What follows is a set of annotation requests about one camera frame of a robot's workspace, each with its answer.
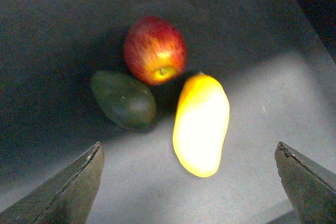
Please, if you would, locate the yellow mango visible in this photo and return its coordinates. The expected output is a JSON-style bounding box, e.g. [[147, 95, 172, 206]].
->
[[172, 72, 230, 178]]

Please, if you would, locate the red striped apple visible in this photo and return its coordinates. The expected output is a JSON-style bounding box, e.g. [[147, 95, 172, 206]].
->
[[123, 16, 187, 86]]

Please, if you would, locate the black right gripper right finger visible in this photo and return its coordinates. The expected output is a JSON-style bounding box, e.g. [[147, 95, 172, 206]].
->
[[275, 142, 335, 223]]

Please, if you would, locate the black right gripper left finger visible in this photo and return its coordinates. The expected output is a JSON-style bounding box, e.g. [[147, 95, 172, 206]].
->
[[1, 142, 104, 223]]

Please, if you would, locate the green avocado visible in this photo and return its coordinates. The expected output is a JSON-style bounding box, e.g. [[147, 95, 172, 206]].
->
[[90, 70, 156, 130]]

